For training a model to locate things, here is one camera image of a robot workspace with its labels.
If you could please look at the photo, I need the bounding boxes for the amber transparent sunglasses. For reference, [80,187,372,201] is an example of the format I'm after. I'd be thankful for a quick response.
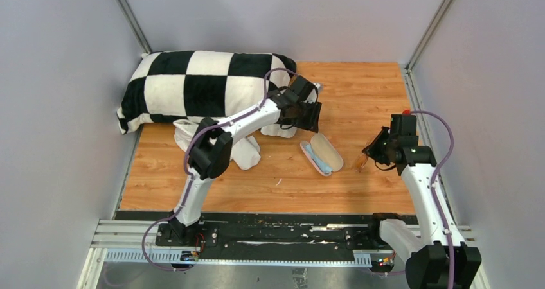
[352,139,373,173]

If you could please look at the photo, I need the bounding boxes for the pink glasses case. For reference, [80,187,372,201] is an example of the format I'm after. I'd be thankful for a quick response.
[299,133,344,177]

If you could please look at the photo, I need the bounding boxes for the light blue cleaning cloth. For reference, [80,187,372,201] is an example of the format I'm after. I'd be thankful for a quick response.
[304,144,332,175]

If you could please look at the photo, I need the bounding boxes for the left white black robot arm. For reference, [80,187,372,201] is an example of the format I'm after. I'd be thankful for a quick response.
[167,75,323,246]

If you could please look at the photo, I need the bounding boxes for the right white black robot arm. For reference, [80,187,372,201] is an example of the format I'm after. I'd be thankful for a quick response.
[362,111,482,288]

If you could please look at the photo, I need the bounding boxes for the white crumpled cloth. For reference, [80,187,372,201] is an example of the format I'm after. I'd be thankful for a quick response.
[173,119,261,170]

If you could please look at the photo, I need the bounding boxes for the black white checkered pillow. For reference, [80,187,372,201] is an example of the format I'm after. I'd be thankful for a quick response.
[116,51,298,134]

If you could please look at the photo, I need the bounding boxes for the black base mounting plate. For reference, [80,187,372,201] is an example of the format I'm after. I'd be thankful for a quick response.
[155,211,420,263]

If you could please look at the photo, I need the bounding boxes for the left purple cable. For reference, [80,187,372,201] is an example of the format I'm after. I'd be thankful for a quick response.
[141,67,299,272]

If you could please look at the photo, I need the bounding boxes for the right aluminium frame post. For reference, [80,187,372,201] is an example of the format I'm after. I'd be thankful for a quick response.
[405,0,454,73]

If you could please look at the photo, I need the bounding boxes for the aluminium frame post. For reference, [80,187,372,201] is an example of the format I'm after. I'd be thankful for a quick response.
[405,0,454,73]
[115,0,152,54]

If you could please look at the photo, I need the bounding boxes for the aluminium slotted rail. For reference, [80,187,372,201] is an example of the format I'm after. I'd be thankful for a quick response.
[91,218,476,267]

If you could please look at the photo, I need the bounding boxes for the left aluminium frame post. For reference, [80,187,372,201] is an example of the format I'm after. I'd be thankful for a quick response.
[115,0,152,54]

